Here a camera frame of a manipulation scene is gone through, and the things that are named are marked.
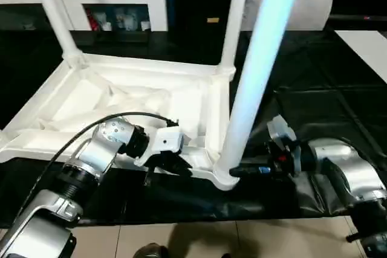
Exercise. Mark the white plastic table leg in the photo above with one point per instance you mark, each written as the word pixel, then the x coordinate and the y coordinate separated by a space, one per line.
pixel 51 7
pixel 232 13
pixel 263 58

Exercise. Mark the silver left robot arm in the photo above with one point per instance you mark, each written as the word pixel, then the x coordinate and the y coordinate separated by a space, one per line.
pixel 99 149

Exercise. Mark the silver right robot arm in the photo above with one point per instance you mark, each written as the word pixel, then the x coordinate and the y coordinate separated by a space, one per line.
pixel 356 167

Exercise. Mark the dark right robot foot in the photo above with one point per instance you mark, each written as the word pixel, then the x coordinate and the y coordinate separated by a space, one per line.
pixel 229 256

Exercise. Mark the dark robot foot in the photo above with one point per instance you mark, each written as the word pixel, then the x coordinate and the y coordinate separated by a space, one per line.
pixel 151 251
pixel 229 256

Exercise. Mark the black work mat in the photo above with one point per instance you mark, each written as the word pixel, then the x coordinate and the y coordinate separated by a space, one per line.
pixel 332 89

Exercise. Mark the dark left robot foot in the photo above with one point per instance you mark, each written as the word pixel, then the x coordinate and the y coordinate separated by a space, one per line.
pixel 151 251

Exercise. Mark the black tripod leg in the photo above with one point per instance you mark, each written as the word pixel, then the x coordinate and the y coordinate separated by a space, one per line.
pixel 353 236

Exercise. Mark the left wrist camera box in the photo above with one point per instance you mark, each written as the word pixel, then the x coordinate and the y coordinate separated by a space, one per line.
pixel 166 140

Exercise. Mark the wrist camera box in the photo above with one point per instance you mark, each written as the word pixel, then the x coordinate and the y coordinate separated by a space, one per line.
pixel 166 140
pixel 278 128

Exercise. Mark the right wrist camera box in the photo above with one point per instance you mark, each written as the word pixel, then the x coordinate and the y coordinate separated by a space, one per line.
pixel 278 128

